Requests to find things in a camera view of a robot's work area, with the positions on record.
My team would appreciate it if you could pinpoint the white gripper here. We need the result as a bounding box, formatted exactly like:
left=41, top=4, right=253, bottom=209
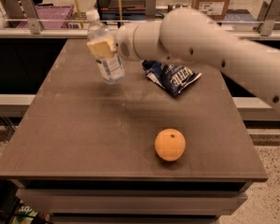
left=87, top=23, right=139, bottom=61

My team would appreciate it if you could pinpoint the clear blue-label plastic bottle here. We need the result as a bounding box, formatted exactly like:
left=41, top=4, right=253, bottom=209
left=86, top=9, right=125, bottom=84

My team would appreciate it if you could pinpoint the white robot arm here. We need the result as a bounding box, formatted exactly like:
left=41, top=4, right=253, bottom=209
left=87, top=8, right=280, bottom=114

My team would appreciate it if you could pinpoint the purple plastic crate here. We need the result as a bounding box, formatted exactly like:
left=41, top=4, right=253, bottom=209
left=17, top=4, right=76, bottom=30

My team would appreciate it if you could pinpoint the yellow pole middle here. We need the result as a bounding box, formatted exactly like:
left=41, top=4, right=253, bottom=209
left=118, top=0, right=123, bottom=27

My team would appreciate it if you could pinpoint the yellow pole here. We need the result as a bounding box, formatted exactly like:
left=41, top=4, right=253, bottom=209
left=118, top=0, right=123, bottom=27
left=74, top=0, right=84, bottom=29

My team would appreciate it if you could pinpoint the yellow pole left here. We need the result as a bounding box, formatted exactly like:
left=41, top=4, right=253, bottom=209
left=74, top=0, right=84, bottom=29

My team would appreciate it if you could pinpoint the blue crumpled chip bag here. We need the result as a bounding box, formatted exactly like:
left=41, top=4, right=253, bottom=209
left=142, top=60, right=202, bottom=96

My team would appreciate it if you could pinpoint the orange fruit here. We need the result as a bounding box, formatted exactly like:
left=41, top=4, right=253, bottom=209
left=154, top=129, right=186, bottom=161

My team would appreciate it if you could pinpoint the grey table drawer base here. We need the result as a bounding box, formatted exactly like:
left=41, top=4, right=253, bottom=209
left=17, top=188, right=247, bottom=217

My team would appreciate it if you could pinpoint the green snack bag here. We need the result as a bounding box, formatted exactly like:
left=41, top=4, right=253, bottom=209
left=11, top=204, right=44, bottom=224

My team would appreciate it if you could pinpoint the grey metal bracket middle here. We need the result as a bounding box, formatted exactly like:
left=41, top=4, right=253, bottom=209
left=145, top=0, right=156, bottom=20

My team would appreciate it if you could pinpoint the grey metal bracket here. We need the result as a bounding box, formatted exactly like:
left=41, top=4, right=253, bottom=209
left=258, top=0, right=280, bottom=36
left=145, top=0, right=156, bottom=20
left=20, top=0, right=42, bottom=35

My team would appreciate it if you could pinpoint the grey metal bracket left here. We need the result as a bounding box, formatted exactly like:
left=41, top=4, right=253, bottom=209
left=20, top=0, right=42, bottom=35

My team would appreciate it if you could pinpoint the grey metal bracket right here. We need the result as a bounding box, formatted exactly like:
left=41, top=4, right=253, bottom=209
left=258, top=0, right=280, bottom=36

